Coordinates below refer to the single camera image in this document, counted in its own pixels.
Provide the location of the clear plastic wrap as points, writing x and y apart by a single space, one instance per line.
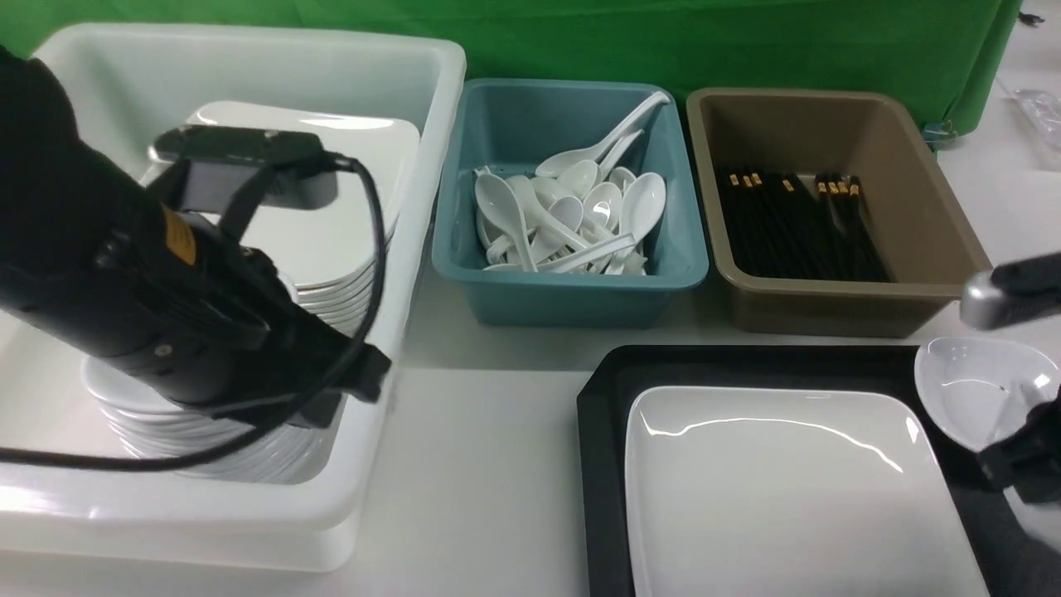
1042 110

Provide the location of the stack of white bowls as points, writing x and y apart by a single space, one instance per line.
150 427

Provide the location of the black serving tray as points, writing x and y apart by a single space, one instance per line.
1012 563

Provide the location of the pile of white spoons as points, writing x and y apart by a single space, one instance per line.
580 211

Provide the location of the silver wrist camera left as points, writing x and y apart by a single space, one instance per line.
230 172

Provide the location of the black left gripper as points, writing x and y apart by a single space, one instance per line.
169 301

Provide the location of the stack of white square plates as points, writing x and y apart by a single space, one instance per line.
328 257

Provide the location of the teal plastic bin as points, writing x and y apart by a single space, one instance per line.
511 125

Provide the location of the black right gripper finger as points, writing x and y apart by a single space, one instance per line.
1024 453

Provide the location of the white square rice plate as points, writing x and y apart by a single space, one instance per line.
778 492

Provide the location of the brown plastic bin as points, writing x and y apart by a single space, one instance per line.
915 220

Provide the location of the large white plastic tub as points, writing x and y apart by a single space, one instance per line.
130 82

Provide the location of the white bowl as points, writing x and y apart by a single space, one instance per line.
971 386

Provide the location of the bundle of black chopsticks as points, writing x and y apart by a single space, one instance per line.
782 226

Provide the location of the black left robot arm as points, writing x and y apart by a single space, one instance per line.
59 196

